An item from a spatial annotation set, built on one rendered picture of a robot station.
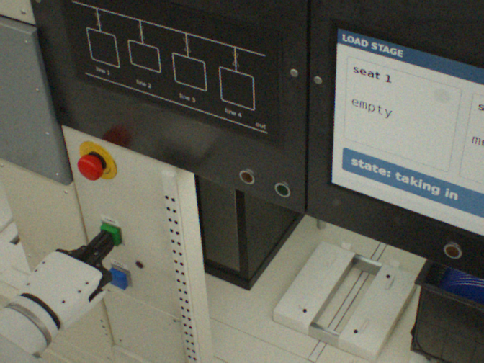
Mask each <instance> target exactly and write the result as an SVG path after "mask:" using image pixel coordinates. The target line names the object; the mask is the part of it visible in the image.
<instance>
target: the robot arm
mask: <svg viewBox="0 0 484 363"><path fill-rule="evenodd" d="M113 247H114V244H113V240H112V233H110V232H106V231H105V230H101V231H100V232H99V233H98V234H97V236H96V237H95V238H94V239H93V240H92V241H91V242H90V243H89V244H88V245H87V246H86V245H82V246H80V247H79V248H78V249H74V250H71V251H68V250H64V249H60V248H58V249H56V250H55V251H53V252H50V254H48V255H47V256H46V257H45V258H44V259H43V260H42V261H41V262H40V263H39V264H38V265H37V266H36V267H35V270H34V271H33V272H32V273H31V275H30V276H29V277H28V278H27V280H26V281H25V282H24V284H22V285H23V286H21V288H20V289H19V292H18V293H17V296H14V297H13V298H12V299H11V300H10V301H9V303H8V304H7V305H6V306H5V307H4V308H3V309H2V310H1V311H0V363H49V362H47V361H46V360H44V359H43V358H42V357H41V356H40V355H41V354H42V353H43V352H44V351H45V350H46V349H47V347H48V346H49V345H50V344H51V343H52V342H53V341H54V339H55V338H56V337H57V336H58V330H59V331H65V330H67V329H68V328H70V327H71V326H72V325H74V324H75V323H77V322H78V321H79V320H80V319H82V318H83V317H84V316H85V315H86V314H87V313H89V312H90V311H91V309H92V308H93V307H94V306H95V305H96V304H97V303H98V302H99V301H100V300H101V299H102V298H103V297H104V295H105V292H106V290H105V289H104V288H103V287H104V286H105V285H106V284H108V283H110V282H111V281H112V280H113V276H112V273H111V272H109V271H108V270H107V269H106V268H105V267H103V264H102V261H103V260H104V259H105V257H106V256H107V254H108V253H109V252H110V251H111V250H112V249H113Z"/></svg>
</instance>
